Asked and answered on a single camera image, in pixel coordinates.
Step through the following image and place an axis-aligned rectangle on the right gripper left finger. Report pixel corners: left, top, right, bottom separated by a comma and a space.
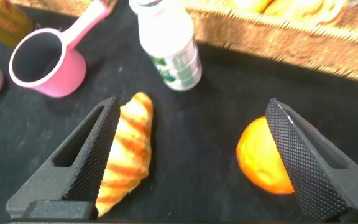
6, 95, 121, 220

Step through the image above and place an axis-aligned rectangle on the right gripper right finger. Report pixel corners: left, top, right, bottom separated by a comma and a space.
264, 97, 358, 223

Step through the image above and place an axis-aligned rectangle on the round orange bun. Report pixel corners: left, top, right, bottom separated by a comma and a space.
236, 116, 295, 195

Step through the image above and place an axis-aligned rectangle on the striped croissant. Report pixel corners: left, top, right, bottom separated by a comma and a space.
95, 91, 154, 218

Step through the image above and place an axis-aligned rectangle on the pink saucepan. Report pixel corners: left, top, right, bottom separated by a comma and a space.
8, 0, 111, 99

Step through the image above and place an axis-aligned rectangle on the white milk drink bottle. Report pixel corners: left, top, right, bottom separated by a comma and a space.
128, 0, 203, 92

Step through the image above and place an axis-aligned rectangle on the black tablecloth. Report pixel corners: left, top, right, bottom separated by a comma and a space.
0, 0, 358, 224

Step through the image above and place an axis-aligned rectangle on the gold drink can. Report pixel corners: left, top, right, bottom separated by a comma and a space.
0, 0, 35, 48

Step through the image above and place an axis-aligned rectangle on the wicker basket with handles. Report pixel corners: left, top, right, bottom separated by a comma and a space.
9, 0, 119, 18
181, 0, 358, 86

